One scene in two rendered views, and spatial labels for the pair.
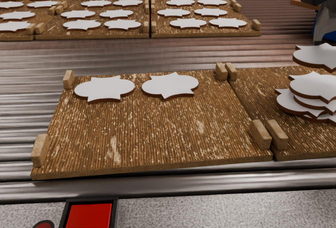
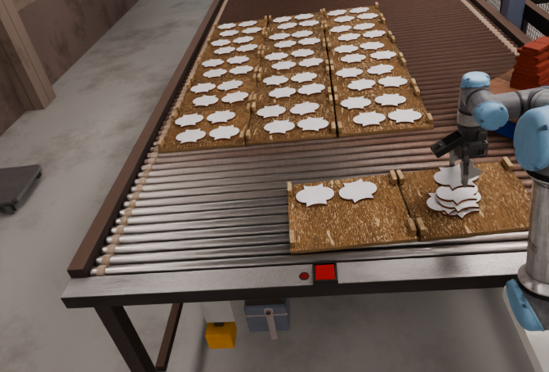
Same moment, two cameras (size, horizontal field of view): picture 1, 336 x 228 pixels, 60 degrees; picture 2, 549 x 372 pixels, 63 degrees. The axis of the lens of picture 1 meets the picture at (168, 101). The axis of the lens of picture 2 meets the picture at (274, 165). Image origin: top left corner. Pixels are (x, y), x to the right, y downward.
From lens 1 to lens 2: 1.00 m
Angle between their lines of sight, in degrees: 10
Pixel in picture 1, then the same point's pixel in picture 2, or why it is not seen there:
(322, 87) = (457, 193)
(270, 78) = (429, 181)
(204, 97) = (381, 199)
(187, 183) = (370, 254)
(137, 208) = (345, 266)
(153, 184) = (352, 255)
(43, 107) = (278, 209)
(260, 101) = (417, 202)
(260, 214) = (406, 268)
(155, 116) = (350, 215)
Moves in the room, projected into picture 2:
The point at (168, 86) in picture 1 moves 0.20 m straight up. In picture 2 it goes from (356, 192) to (354, 146)
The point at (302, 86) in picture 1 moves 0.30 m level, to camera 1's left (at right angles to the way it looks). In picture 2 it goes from (444, 192) to (354, 195)
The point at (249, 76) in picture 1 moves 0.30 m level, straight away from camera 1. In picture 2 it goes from (413, 180) to (426, 136)
